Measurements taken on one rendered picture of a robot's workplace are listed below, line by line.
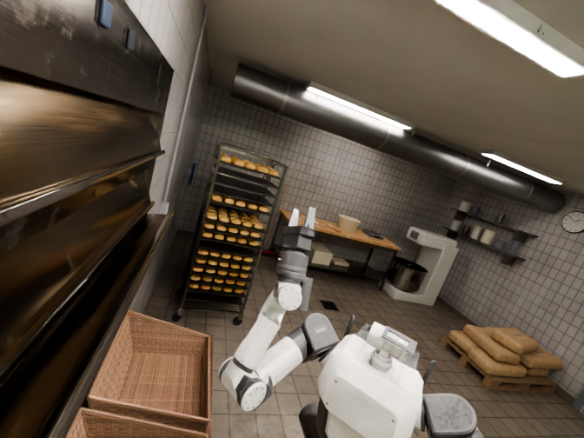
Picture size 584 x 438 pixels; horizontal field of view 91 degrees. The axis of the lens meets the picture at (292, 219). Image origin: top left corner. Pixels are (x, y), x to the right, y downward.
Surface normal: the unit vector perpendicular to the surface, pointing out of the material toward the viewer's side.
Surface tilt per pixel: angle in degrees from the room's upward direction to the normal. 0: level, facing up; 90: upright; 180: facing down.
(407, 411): 61
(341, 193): 90
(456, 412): 38
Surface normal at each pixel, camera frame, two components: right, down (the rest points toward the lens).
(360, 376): -0.13, -0.63
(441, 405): -0.26, -0.82
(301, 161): 0.25, 0.29
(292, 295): 0.21, -0.14
